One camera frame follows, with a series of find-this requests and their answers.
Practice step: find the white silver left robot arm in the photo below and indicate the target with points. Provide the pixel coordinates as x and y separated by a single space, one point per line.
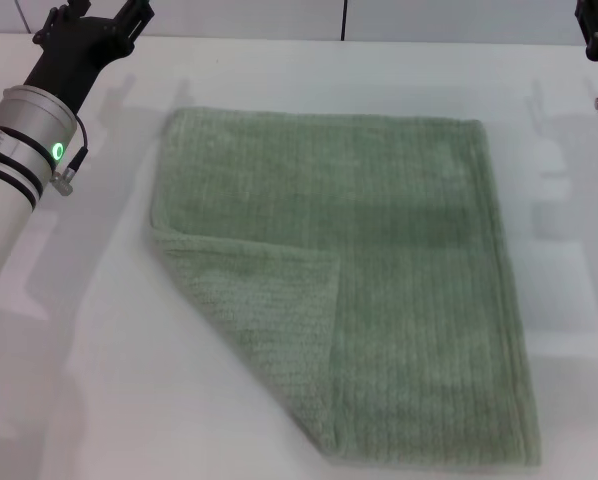
9 200

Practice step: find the black vertical wall strip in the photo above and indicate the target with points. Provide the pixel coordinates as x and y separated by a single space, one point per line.
344 20

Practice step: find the green ribbed terry towel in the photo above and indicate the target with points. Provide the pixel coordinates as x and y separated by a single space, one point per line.
379 250

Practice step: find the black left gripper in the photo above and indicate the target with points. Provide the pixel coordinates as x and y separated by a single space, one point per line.
74 55

